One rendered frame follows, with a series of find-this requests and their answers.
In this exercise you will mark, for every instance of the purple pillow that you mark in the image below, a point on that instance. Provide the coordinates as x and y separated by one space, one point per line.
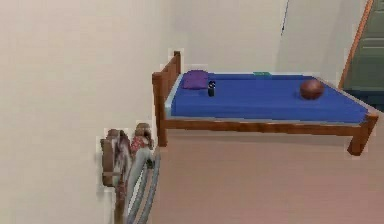
195 79

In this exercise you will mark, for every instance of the wooden bed with blue mattress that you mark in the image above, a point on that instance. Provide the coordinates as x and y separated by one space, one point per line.
260 103

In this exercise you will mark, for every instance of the green book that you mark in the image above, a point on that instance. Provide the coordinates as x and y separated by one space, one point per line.
261 73

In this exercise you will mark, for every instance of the brown basketball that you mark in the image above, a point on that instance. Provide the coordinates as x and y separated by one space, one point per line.
311 89

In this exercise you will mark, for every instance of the green door with wooden frame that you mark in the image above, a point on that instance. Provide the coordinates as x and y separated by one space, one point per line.
366 50

